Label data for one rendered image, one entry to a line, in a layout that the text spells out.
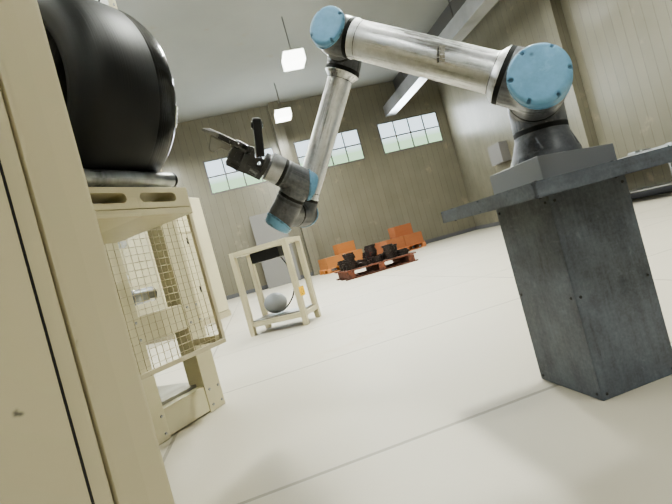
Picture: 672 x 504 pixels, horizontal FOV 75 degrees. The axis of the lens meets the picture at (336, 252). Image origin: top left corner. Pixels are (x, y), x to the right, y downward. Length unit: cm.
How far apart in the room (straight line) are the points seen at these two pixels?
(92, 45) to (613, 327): 149
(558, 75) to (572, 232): 40
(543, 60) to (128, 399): 112
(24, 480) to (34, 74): 31
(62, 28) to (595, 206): 140
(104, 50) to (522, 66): 100
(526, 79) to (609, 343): 72
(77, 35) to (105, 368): 98
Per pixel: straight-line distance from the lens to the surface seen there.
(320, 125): 152
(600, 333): 136
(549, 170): 129
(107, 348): 42
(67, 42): 129
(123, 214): 121
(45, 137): 44
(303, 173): 138
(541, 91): 122
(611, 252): 138
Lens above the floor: 57
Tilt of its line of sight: level
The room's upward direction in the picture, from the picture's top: 15 degrees counter-clockwise
